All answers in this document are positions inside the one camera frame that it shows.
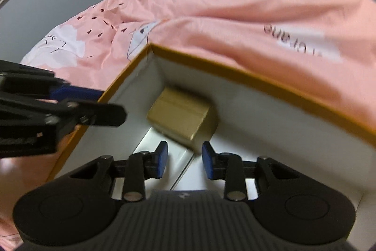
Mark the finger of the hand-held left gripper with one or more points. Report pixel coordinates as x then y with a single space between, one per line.
108 115
76 93

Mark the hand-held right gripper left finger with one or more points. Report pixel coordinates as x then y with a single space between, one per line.
162 158

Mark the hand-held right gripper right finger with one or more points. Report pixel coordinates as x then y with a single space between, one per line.
207 161

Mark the gold box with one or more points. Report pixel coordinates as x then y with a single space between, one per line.
176 115

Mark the orange cardboard box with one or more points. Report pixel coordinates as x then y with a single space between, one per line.
264 121

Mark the white flat box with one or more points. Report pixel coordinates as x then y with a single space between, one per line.
176 164

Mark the pink printed blanket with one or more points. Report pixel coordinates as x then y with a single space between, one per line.
235 18

